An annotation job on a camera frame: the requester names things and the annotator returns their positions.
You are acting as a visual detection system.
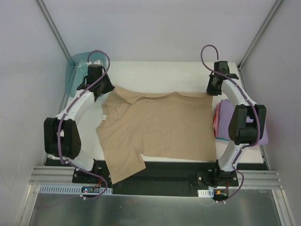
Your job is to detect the beige t shirt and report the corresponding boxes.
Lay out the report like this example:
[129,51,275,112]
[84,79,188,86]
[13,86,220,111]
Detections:
[96,87,217,184]

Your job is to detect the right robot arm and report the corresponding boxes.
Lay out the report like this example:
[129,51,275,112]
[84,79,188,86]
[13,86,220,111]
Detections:
[206,61,266,186]

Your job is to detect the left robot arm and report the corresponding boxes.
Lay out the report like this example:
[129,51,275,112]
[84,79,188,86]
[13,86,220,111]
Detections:
[44,64,114,183]

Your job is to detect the teal plastic basin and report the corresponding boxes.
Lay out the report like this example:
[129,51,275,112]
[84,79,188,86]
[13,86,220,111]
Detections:
[64,51,106,97]

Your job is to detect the purple folded t shirt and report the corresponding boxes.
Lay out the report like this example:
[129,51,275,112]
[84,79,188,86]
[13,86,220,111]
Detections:
[217,100,269,146]

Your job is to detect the teal folded t shirt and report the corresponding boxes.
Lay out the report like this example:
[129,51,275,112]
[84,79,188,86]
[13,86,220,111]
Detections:
[215,137,229,142]

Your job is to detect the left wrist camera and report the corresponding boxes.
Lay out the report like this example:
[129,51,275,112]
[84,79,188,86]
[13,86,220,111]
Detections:
[87,60,102,65]

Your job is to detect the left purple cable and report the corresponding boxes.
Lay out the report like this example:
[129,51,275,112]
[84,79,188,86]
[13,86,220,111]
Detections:
[57,50,111,201]

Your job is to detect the left aluminium frame post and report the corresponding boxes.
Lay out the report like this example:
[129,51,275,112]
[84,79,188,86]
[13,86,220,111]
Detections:
[35,0,71,60]

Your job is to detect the aluminium frame post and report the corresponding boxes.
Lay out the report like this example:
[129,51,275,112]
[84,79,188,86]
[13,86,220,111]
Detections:
[238,0,284,72]
[35,0,71,60]

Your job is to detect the right aluminium frame post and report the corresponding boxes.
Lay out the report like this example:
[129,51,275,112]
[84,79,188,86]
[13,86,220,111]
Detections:
[238,0,284,72]

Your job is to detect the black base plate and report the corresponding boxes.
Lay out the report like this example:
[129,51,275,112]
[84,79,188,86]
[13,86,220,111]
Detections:
[72,161,238,197]

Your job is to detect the right white cable duct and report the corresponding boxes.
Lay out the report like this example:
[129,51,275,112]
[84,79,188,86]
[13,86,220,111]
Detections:
[198,188,214,198]

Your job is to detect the white cable duct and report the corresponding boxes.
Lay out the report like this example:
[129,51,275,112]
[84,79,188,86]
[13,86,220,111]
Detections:
[198,188,214,198]
[39,185,113,195]

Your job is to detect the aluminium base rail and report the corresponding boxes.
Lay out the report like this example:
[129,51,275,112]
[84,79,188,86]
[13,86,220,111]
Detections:
[30,166,284,190]

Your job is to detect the left white cable duct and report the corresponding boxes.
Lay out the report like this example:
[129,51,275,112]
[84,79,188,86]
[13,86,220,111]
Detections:
[39,185,113,195]

